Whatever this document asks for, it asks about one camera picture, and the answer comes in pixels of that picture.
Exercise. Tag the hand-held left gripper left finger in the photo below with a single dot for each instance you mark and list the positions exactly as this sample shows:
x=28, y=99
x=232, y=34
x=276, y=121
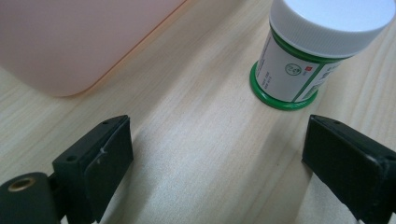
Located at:
x=93, y=168

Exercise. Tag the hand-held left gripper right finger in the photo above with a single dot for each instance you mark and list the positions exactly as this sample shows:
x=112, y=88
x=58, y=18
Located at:
x=348, y=161

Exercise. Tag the green jar with white lid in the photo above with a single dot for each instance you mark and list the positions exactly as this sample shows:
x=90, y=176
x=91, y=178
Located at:
x=299, y=62

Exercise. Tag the pink plastic box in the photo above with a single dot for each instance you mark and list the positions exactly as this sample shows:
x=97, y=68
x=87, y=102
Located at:
x=74, y=40

